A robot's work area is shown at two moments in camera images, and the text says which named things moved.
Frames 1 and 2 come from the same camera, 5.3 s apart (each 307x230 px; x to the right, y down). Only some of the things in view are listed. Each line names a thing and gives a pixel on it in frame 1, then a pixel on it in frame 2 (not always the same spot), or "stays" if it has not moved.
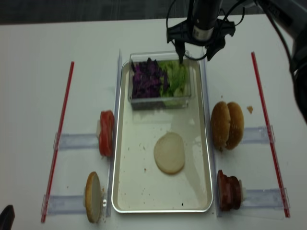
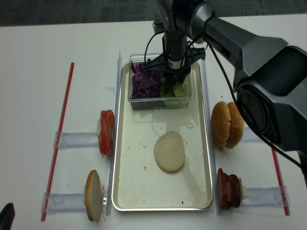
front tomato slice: [106, 132] stays
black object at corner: [6, 217] stays
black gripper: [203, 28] to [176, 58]
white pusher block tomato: [98, 128] stays
